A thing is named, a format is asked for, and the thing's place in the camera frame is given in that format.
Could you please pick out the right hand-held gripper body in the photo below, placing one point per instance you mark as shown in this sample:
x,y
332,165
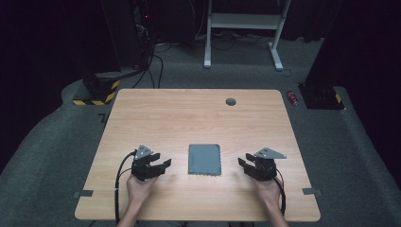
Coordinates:
x,y
266,165

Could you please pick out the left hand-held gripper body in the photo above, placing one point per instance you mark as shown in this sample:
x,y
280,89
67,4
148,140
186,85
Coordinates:
x,y
142,167

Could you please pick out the grey cloth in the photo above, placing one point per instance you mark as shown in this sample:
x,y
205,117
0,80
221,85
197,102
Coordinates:
x,y
204,159

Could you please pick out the person's left hand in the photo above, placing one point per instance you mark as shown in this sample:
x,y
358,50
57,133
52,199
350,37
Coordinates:
x,y
140,189

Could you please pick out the person's right hand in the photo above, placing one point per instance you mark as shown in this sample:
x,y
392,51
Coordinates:
x,y
268,192

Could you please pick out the grey tape strip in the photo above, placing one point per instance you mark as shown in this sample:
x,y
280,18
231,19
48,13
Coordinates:
x,y
312,191
83,193

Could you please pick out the grey round table grommet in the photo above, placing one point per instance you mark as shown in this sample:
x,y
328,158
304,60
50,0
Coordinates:
x,y
230,101

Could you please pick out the red can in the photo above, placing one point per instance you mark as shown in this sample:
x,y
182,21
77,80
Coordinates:
x,y
292,98

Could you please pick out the black yellow striped base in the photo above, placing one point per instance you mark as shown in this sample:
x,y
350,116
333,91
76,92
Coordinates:
x,y
99,91

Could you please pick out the black base with yellow mark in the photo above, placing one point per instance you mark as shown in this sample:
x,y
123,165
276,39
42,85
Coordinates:
x,y
321,97

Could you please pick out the black equipment rack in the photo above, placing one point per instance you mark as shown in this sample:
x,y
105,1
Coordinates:
x,y
129,31

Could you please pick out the white metal stand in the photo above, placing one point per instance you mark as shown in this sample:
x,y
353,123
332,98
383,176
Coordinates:
x,y
242,21

